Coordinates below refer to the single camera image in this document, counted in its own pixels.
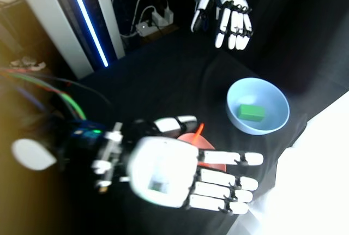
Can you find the green block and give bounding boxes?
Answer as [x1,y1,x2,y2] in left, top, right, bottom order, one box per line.
[237,104,266,122]

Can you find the orange round object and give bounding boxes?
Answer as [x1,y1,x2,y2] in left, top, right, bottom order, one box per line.
[177,132,227,173]

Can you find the light blue bowl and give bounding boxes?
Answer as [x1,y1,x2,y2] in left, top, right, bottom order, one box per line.
[226,77,291,136]

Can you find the black table cloth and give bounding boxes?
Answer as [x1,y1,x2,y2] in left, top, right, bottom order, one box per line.
[62,27,349,235]

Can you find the white power strip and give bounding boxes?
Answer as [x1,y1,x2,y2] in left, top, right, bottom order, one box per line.
[135,0,175,37]

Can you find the white column with blue light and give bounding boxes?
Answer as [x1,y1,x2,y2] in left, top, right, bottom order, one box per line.
[9,0,126,80]

